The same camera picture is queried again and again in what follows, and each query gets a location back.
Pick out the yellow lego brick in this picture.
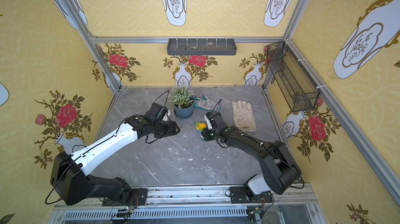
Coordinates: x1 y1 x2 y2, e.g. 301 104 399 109
195 122 207 132

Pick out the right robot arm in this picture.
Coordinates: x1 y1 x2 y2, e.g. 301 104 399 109
202 112 301 195

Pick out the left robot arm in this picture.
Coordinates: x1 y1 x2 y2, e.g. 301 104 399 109
50 103 180 205

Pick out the beige work glove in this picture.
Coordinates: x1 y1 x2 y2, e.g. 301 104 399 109
232 100 257 132

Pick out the grey plant pot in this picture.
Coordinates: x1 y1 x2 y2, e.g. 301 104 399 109
174 104 194 119

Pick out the green artificial plant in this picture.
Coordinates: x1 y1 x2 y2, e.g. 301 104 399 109
170 87 194 109

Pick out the teal grey work glove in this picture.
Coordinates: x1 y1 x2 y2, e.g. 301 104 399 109
194 95 221 112

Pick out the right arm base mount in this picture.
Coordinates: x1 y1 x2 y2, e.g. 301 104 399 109
228 187 273 205

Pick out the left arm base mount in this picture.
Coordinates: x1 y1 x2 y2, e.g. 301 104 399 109
102 188 148 207

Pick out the grey wall shelf tray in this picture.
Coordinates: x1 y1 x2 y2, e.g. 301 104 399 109
167 37 237 56

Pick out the black wire mesh basket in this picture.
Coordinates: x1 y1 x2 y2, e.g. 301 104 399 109
266 42 320 112

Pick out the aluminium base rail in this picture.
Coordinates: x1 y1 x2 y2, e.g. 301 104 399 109
47 183 326 224

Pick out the aluminium corner post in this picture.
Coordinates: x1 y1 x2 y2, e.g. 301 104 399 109
54 0 121 94

